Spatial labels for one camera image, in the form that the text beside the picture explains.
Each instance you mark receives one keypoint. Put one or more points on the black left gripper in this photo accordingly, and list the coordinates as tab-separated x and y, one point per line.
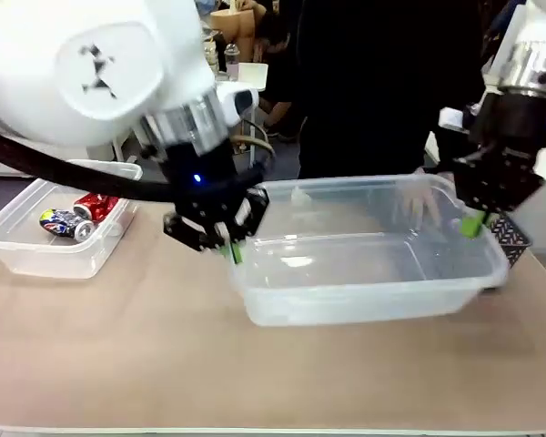
209	164

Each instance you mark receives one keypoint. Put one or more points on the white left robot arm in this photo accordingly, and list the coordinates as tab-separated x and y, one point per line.
73	68

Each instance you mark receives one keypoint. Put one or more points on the person in black shorts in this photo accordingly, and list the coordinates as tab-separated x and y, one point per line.
282	68

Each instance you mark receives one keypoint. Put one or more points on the black mesh basket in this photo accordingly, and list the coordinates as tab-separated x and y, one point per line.
512	239

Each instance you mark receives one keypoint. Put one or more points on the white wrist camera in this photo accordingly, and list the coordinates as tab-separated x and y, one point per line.
236	102
452	118

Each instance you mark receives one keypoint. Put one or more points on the tan mannequin torso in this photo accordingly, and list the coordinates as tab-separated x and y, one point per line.
234	32

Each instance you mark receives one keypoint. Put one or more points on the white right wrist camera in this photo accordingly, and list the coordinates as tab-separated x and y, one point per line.
452	118

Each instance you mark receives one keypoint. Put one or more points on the person in black sweater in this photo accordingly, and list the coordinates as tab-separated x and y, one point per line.
382	82

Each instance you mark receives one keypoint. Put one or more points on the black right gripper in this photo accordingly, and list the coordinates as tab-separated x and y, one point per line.
514	118

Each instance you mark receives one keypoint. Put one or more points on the black sneaker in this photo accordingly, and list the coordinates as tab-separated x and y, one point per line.
284	135

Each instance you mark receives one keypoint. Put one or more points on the clear plastic bin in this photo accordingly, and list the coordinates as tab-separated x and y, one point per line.
346	300
9	255

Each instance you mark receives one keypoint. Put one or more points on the person's left hand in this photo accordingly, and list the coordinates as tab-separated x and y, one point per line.
421	202

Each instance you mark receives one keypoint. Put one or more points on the crushed red can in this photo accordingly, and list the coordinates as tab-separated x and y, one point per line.
95	207

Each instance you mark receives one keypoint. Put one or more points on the crushed blue can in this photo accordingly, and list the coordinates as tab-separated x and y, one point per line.
66	224

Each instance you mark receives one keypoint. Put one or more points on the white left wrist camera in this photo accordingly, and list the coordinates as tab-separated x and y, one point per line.
236	102

